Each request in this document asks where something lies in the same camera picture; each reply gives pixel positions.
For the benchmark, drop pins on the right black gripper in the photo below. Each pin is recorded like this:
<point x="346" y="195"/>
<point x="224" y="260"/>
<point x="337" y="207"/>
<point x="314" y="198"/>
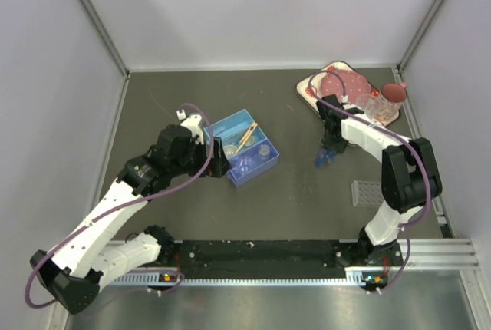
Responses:
<point x="327" y="143"/>

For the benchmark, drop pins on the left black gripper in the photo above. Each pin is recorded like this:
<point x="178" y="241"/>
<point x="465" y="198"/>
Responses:
<point x="218" y="166"/>

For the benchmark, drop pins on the white evaporating dish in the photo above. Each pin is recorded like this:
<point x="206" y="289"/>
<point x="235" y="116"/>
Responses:
<point x="230" y="150"/>

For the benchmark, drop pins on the clear acrylic test tube rack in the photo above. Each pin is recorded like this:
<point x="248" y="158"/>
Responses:
<point x="366" y="194"/>

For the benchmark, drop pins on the light blue drawer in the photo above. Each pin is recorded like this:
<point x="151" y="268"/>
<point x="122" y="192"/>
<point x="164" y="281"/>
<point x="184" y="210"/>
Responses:
<point x="240" y="118"/>
<point x="233" y="143"/>

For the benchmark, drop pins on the clear glass dish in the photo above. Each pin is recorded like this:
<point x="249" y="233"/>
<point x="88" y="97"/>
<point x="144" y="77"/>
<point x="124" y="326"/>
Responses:
<point x="242" y="165"/>

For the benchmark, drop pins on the purple drawer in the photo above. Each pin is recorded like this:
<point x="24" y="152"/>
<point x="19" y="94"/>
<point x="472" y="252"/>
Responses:
<point x="262" y="165"/>

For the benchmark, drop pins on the wooden tongs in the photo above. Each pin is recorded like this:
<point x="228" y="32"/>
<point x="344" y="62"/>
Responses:
<point x="246" y="136"/>

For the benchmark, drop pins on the small white crucible cup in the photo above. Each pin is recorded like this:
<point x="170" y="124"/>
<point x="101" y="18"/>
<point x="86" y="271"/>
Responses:
<point x="250" y="141"/>

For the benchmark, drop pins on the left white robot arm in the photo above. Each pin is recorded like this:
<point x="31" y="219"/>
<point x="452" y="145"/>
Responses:
<point x="76" y="270"/>

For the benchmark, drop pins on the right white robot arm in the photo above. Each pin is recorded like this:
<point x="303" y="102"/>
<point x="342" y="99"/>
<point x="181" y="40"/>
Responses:
<point x="410" y="178"/>

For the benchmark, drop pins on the clear drinking glass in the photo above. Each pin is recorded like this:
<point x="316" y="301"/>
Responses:
<point x="369" y="104"/>

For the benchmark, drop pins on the pink dotted plate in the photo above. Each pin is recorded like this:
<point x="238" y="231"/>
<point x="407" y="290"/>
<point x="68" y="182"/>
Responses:
<point x="336" y="80"/>

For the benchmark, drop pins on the strawberry pattern tray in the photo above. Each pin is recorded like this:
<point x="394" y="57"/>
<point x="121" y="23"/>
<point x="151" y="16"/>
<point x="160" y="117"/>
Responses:
<point x="310" y="92"/>

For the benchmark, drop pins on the pink strawberry mug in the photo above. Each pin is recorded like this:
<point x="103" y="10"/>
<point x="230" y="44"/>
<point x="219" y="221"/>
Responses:
<point x="390" y="99"/>

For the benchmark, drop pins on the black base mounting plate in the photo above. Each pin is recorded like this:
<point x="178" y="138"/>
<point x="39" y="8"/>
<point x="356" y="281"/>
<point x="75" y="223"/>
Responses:
<point x="278" y="259"/>

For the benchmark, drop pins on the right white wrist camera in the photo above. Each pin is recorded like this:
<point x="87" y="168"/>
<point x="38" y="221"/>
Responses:
<point x="348" y="106"/>

